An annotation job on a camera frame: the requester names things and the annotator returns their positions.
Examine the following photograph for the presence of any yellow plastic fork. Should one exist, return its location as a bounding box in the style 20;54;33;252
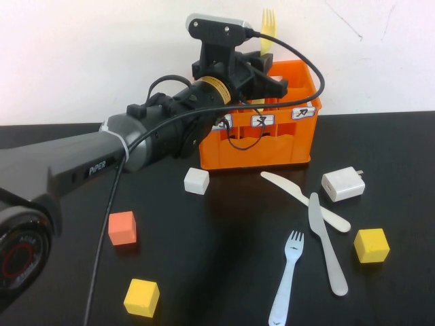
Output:
253;8;278;107

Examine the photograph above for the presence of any paper label spoon character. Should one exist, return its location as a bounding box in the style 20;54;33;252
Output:
212;114;234;131

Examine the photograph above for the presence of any orange plastic cutlery crate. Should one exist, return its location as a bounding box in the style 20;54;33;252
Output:
198;60;323;170

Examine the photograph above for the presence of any white foam cube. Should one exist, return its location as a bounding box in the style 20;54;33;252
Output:
184;167;211;196

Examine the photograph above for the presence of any orange foam cube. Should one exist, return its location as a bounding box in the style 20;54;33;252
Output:
107;211;138;247

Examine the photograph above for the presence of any thin black gripper wire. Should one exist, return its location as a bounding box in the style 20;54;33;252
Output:
217;107;269;151

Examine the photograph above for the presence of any grey plastic knife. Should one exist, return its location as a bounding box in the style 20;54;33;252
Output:
308;192;349;297

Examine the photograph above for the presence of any left black camera cable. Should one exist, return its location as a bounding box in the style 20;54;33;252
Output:
83;29;326;326

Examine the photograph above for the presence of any white USB power adapter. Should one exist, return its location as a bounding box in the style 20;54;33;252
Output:
321;166;366;204

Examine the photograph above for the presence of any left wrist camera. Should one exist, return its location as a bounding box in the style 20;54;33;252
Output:
186;13;254;45

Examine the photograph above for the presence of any yellow foam cube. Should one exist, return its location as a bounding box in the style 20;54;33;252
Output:
353;228;391;264
123;278;160;319

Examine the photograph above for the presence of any cream white plastic knife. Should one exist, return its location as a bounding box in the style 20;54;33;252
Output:
260;171;352;234

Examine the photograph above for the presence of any paper label fork character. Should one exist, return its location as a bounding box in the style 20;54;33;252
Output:
251;114;276;128

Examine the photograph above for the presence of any pale blue plastic fork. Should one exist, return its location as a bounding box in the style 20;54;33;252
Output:
268;230;306;326

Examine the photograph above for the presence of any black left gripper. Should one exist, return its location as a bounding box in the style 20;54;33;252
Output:
190;50;290;103

